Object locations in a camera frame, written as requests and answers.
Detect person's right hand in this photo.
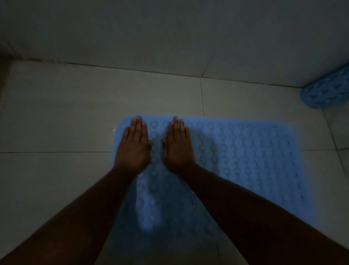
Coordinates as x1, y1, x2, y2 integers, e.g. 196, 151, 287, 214
162, 116, 196, 174

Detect person's left hand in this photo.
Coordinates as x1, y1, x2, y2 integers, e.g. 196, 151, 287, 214
114, 116, 152, 175

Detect blue bath mat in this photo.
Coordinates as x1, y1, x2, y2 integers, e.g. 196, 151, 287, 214
95, 114, 314, 265
300, 64, 349, 109

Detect person's left forearm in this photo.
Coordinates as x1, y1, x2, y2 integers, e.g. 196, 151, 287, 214
0, 166, 140, 265

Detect person's right forearm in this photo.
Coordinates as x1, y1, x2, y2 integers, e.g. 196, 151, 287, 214
178, 163, 349, 265

